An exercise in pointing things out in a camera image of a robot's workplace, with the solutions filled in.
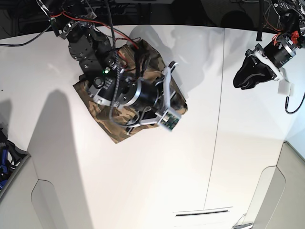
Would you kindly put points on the camouflage T-shirt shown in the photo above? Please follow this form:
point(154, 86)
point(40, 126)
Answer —
point(106, 72)

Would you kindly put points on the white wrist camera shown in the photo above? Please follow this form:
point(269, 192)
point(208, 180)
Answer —
point(169, 119)
point(286, 88)

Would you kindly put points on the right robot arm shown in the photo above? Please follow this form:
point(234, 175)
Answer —
point(75, 21)

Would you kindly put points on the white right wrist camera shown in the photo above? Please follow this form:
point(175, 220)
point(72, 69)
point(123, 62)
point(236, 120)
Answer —
point(169, 119)

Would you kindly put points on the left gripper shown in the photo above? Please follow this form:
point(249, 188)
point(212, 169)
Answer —
point(263, 64)

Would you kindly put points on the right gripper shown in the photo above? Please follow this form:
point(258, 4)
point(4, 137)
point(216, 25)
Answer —
point(151, 100)

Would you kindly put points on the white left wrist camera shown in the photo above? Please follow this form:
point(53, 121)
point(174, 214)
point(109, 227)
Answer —
point(286, 88)

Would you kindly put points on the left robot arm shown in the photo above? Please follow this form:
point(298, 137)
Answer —
point(292, 18)

